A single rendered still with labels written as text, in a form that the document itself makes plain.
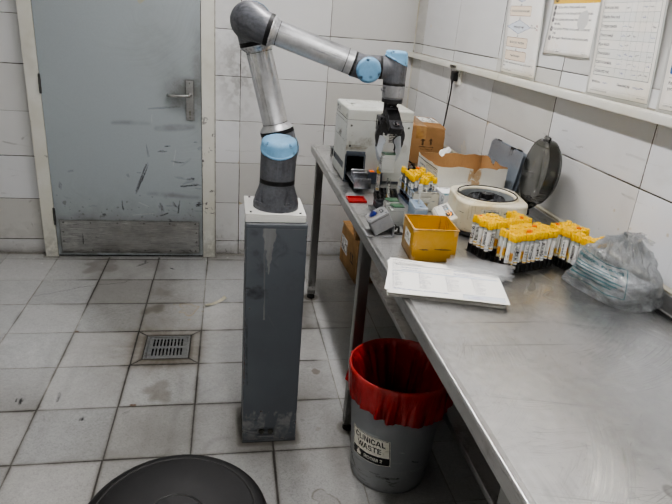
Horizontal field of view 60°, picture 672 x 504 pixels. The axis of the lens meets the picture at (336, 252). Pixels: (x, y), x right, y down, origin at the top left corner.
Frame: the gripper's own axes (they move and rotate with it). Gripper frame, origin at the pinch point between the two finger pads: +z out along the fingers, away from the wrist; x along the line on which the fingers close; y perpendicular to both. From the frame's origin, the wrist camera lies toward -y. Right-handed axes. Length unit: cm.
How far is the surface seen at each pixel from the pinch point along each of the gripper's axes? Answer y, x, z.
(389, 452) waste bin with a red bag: -47, 1, 87
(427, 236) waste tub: -46.5, -1.0, 11.2
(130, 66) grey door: 164, 108, -9
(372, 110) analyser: 38.0, -2.5, -10.5
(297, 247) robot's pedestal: -15.6, 31.6, 27.3
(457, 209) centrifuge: -21.5, -19.4, 11.1
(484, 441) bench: -120, 12, 20
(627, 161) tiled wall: -48, -56, -13
